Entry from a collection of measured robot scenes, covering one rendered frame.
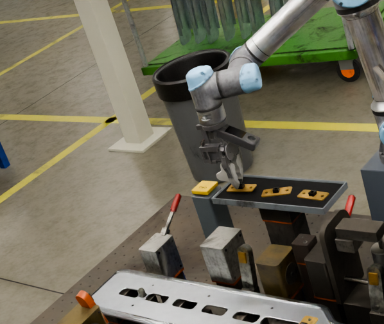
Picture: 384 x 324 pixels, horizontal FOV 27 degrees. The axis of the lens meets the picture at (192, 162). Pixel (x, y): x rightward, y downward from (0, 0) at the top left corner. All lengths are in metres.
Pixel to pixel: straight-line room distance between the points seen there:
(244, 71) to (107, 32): 3.62
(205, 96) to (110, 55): 3.58
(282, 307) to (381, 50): 0.69
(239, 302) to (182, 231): 1.06
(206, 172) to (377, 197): 2.68
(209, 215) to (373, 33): 0.74
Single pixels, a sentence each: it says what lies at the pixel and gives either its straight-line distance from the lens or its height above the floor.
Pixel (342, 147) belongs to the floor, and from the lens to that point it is 5.03.
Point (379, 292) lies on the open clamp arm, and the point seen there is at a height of 1.04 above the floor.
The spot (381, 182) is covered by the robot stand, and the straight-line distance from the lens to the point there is 2.37.
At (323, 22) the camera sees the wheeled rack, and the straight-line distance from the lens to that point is 6.46.
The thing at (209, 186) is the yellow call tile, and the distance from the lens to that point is 2.39.
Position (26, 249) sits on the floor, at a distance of 5.11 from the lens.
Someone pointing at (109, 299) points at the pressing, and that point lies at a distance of 2.35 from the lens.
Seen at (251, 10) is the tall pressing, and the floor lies 0.55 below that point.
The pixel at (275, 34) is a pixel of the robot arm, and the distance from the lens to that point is 2.21.
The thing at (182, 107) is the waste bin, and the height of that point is 0.55.
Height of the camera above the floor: 2.21
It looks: 24 degrees down
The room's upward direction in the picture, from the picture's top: 18 degrees counter-clockwise
